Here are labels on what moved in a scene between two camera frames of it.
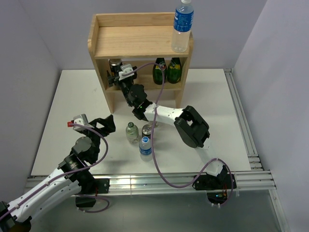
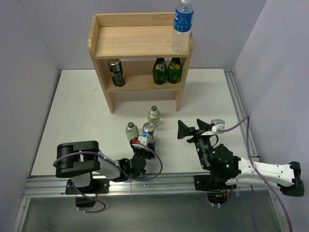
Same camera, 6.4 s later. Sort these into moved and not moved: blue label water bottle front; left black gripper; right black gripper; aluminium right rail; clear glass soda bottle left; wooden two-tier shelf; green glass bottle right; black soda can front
Moved: blue label water bottle front; right black gripper; left black gripper
Not moved: green glass bottle right; clear glass soda bottle left; aluminium right rail; wooden two-tier shelf; black soda can front
